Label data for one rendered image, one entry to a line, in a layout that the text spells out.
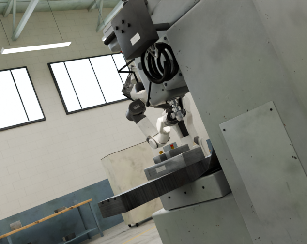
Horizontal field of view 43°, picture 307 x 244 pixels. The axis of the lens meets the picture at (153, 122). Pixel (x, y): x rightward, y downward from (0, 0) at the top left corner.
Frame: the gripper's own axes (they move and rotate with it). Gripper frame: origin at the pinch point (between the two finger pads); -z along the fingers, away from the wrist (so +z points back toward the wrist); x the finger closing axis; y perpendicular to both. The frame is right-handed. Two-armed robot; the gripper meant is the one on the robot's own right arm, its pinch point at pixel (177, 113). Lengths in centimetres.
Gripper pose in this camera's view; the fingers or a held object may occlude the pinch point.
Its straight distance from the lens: 222.7
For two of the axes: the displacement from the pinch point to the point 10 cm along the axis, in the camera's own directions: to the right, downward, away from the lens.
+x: 9.0, -3.3, 2.9
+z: -2.3, 2.0, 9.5
